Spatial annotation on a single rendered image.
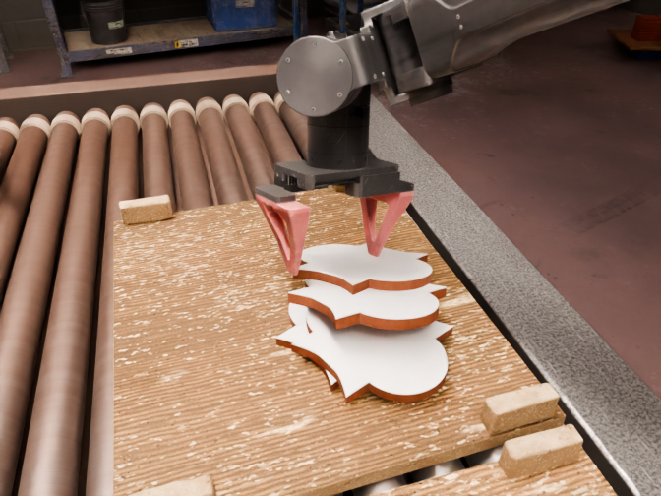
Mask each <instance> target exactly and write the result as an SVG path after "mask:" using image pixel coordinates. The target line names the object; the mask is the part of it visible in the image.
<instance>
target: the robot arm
mask: <svg viewBox="0 0 661 496"><path fill-rule="evenodd" d="M627 1H630V0H390V1H388V2H385V3H383V4H380V5H378V6H375V7H373V8H370V9H368V10H365V11H363V12H361V17H362V20H363V23H364V27H362V28H360V31H361V33H358V34H355V35H353V36H350V37H346V34H343V33H339V32H334V31H329V32H328V35H327V36H326V37H322V36H306V37H302V38H300V39H298V40H296V41H294V42H293V43H291V44H290V45H289V46H288V47H287V48H286V49H285V51H284V52H283V53H282V55H281V57H280V59H279V62H278V65H277V70H276V81H277V86H278V90H279V92H280V94H281V96H282V98H283V100H284V101H285V102H286V104H287V105H288V106H289V107H290V108H291V109H293V110H294V111H296V112H297V113H299V114H301V115H304V116H307V160H297V161H287V162H278V163H275V164H274V184H271V185H264V186H257V187H256V202H257V204H258V205H259V207H260V209H261V211H262V213H263V215H264V217H265V218H266V220H267V222H268V224H269V226H270V228H271V230H272V232H273V234H274V236H275V238H276V240H277V243H278V246H279V249H280V252H281V255H282V257H283V260H284V263H285V266H286V269H287V270H288V271H289V272H290V273H292V274H293V275H295V276H296V275H298V272H299V268H300V264H301V259H302V253H303V248H304V243H305V237H306V232H307V227H308V221H309V216H310V207H308V206H306V205H303V204H301V203H299V202H296V194H294V193H293V192H301V191H308V190H310V191H313V190H316V189H323V188H329V186H330V185H333V186H335V185H336V186H338V185H339V186H341V185H345V194H346V195H349V196H352V197H355V198H360V203H361V210H362V217H363V224H364V231H365V238H366V243H367V249H368V253H369V254H370V255H372V256H375V257H379V256H380V254H381V252H382V250H383V248H384V246H385V244H386V242H387V240H388V238H389V236H390V234H391V231H392V229H393V228H394V226H395V225H396V223H397V222H398V220H399V219H400V217H401V216H402V214H403V213H404V211H405V210H406V208H407V207H408V205H409V204H410V202H411V200H412V199H413V195H414V184H413V183H410V182H406V181H403V180H399V178H400V172H399V171H398V167H399V165H398V164H396V163H392V162H388V161H384V160H380V159H376V158H372V157H368V148H369V124H370V106H367V105H370V100H371V84H372V83H375V82H377V84H378V87H379V90H380V91H381V90H384V91H385V93H386V96H387V99H388V102H389V105H390V106H392V105H395V104H398V103H401V102H404V101H406V100H409V102H410V106H415V105H418V104H421V103H424V102H426V101H429V100H432V99H435V98H438V97H441V96H444V95H446V94H449V93H452V92H453V88H452V84H453V81H452V78H451V76H454V75H456V74H459V73H462V72H464V71H467V70H470V69H472V68H475V67H478V66H480V65H483V64H482V63H483V62H485V61H488V60H490V59H492V58H494V57H496V56H497V55H498V54H499V53H500V52H501V51H502V50H503V49H504V48H506V47H507V46H509V45H510V44H512V43H513V42H515V41H517V40H519V39H520V38H523V37H526V36H529V35H531V34H534V33H537V32H540V31H544V30H547V29H549V28H552V27H555V26H558V25H561V24H564V23H567V22H569V21H572V20H575V19H578V18H581V17H584V16H587V15H590V14H592V13H595V12H598V11H601V10H604V9H607V8H610V7H612V6H615V5H618V4H621V3H624V2H627ZM377 21H378V23H377ZM378 25H379V26H378ZM379 28H380V29H379ZM380 31H381V33H380ZM381 34H382V36H381ZM382 38H383V39H382ZM383 41H384V42H383ZM384 44H385V46H384ZM385 48H386V49H385ZM386 51H387V52H386ZM387 54H388V55H387ZM388 57H389V59H388ZM389 60H390V62H389ZM390 63H391V64H390ZM391 69H392V71H391ZM392 73H393V74H392ZM393 76H394V77H393ZM394 79H395V80H394ZM395 82H396V84H395ZM396 86H397V87H396ZM397 89H398V90H397ZM398 92H399V93H398ZM378 200H379V201H382V202H385V203H388V205H389V207H388V210H387V212H386V215H385V217H384V220H383V222H382V225H381V228H380V230H379V233H378V235H377V238H376V226H375V223H376V212H377V202H378ZM284 221H285V223H286V226H287V232H288V237H289V241H288V237H287V233H286V229H285V225H284ZM289 243H290V245H289Z"/></svg>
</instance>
